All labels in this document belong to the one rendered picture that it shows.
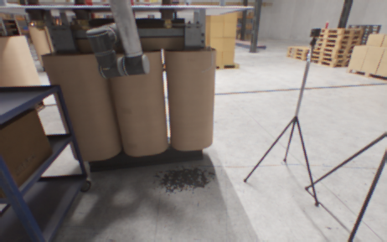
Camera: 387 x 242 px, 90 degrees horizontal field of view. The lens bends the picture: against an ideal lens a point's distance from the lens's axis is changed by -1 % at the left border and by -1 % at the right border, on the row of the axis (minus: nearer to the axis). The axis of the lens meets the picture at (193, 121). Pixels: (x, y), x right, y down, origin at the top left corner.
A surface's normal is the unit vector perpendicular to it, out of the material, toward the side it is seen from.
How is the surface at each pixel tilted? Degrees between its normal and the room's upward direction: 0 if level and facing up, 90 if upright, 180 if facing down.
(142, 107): 90
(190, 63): 90
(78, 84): 90
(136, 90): 90
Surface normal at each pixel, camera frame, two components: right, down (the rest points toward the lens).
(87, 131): 0.18, 0.43
